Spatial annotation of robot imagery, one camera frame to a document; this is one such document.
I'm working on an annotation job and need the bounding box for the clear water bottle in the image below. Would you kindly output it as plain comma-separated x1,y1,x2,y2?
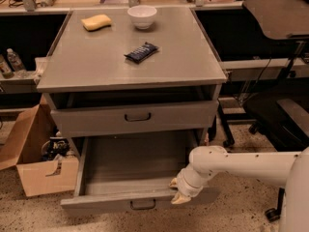
7,48,27,78

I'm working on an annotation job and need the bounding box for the dark blue snack packet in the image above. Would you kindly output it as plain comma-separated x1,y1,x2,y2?
125,43,158,64

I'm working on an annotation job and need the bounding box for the white bowl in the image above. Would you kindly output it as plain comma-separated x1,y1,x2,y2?
127,5,157,29

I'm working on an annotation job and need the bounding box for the grey drawer cabinet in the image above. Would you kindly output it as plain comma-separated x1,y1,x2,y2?
36,6,228,166

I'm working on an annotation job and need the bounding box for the cardboard box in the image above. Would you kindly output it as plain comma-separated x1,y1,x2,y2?
0,99,79,196

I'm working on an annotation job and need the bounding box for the yellow sponge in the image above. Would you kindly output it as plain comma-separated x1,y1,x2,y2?
81,14,112,31

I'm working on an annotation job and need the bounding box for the green labelled bottle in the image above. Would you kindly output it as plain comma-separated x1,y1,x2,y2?
0,54,14,79

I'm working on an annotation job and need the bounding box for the black office chair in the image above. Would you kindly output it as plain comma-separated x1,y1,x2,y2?
217,0,309,223

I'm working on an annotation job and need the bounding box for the grey drawer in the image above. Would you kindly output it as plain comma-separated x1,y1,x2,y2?
60,134,221,217
51,101,218,137

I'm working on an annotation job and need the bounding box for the dark packaging in box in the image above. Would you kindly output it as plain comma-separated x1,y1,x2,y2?
42,137,70,160

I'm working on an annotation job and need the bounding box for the grey top drawer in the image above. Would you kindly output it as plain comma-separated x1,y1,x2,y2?
51,101,218,137

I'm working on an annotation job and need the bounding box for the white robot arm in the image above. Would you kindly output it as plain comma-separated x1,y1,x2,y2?
170,146,309,232

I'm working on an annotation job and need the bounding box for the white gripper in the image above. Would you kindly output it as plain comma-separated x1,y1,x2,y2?
169,163,214,205

